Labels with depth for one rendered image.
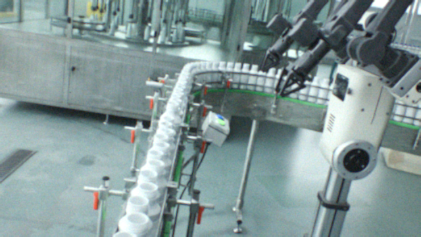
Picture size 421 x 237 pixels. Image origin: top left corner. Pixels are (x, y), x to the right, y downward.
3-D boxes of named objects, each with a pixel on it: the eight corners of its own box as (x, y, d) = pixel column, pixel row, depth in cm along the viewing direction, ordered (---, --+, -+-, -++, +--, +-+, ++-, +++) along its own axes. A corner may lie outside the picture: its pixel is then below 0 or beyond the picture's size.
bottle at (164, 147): (145, 196, 106) (152, 138, 102) (167, 200, 106) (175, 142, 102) (140, 207, 100) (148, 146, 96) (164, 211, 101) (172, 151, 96)
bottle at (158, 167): (160, 236, 90) (170, 169, 85) (133, 235, 89) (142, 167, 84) (159, 222, 96) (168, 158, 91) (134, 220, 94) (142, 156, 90)
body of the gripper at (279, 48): (269, 51, 160) (281, 36, 159) (266, 50, 170) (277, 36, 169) (281, 61, 161) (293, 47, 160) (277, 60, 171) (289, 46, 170)
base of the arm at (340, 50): (343, 66, 163) (364, 43, 161) (329, 53, 162) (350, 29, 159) (337, 62, 172) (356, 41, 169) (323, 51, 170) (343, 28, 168)
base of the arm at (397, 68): (407, 54, 126) (379, 83, 128) (389, 37, 124) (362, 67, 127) (421, 58, 117) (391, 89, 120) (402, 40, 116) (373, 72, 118)
